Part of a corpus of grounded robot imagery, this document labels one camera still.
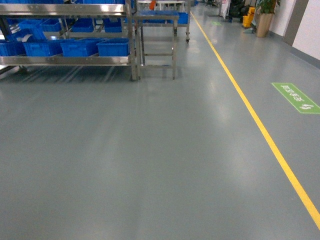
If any green potted plant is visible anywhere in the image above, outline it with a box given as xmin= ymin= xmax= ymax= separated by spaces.
xmin=256 ymin=0 xmax=281 ymax=14

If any stainless steel flow rack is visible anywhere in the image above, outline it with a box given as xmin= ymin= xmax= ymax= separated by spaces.
xmin=0 ymin=0 xmax=139 ymax=80

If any yellow mop bucket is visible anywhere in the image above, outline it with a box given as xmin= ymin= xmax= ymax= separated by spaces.
xmin=242 ymin=7 xmax=255 ymax=28

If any blue plastic bin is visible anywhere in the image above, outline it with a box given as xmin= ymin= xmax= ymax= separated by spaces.
xmin=0 ymin=40 xmax=26 ymax=57
xmin=60 ymin=38 xmax=105 ymax=57
xmin=97 ymin=38 xmax=130 ymax=57
xmin=22 ymin=38 xmax=75 ymax=57

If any beige tall planter pot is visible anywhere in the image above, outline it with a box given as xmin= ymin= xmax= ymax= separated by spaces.
xmin=256 ymin=13 xmax=274 ymax=38

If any small stainless steel table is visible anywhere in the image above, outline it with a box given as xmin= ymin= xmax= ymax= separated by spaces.
xmin=133 ymin=10 xmax=179 ymax=80

